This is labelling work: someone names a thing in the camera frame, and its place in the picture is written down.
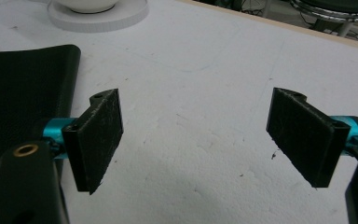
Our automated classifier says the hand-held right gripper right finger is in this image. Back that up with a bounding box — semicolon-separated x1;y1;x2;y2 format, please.
266;87;358;189

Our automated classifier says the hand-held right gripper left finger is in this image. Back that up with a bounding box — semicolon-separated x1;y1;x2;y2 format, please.
42;88;124;196

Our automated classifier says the black textured pouch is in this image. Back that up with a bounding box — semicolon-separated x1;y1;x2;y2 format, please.
0;44;82;178

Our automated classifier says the white round coaster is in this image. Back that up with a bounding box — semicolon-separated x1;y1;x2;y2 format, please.
47;0;150;34

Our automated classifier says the white bowl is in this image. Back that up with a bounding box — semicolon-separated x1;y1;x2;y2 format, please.
53;0;121;15

